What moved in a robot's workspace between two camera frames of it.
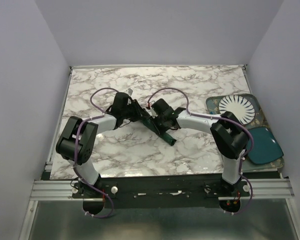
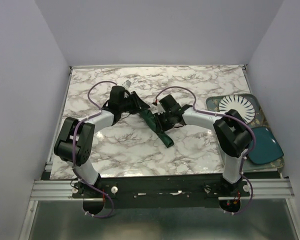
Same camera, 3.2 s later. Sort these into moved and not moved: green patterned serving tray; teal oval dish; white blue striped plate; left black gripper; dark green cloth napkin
Moved: dark green cloth napkin; left black gripper
Not moved: white blue striped plate; teal oval dish; green patterned serving tray
